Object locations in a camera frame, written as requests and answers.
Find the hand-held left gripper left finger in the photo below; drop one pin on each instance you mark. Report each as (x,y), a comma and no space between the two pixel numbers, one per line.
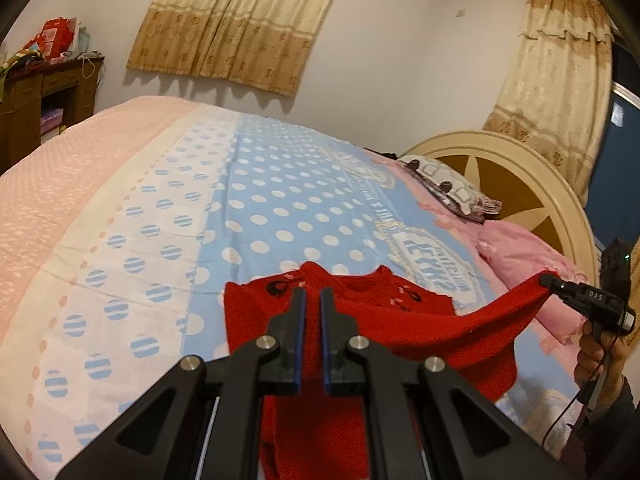
(295,322)

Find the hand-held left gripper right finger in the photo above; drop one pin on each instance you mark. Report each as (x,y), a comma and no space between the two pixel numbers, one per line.
(328,340)

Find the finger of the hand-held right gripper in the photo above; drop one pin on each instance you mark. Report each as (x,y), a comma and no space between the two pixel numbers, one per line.
(557,287)

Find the red embroidered knit sweater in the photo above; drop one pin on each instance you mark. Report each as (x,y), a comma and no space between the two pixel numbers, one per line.
(425,330)

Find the person's right forearm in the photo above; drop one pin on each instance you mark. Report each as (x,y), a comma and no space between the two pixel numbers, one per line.
(612,420)

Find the person's right hand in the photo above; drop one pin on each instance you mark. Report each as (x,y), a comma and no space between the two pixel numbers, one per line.
(612,360)

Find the pink folded quilt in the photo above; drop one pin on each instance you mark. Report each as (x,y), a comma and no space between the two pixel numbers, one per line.
(515,255)

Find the cream round headboard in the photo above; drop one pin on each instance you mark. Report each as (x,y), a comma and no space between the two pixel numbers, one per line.
(550,190)

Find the grey patterned pillow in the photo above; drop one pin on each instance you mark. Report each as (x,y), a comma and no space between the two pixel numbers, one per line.
(460,185)

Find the blue polka dot bedsheet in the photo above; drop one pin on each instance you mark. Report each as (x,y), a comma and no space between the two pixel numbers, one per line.
(150,210)

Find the beige tall curtain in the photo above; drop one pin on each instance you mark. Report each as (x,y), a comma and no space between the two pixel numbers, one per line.
(560,90)

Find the beige window curtain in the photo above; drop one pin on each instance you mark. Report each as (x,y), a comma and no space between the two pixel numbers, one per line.
(235,25)

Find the pink box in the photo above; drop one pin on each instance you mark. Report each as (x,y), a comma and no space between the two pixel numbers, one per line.
(52,121)

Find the brown wooden desk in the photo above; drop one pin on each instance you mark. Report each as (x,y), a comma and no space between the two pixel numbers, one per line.
(25,105)

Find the red gift bag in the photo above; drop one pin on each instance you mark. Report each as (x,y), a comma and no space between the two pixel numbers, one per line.
(57,40)

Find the green patterned cloth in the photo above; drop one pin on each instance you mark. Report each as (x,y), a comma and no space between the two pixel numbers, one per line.
(20,62)

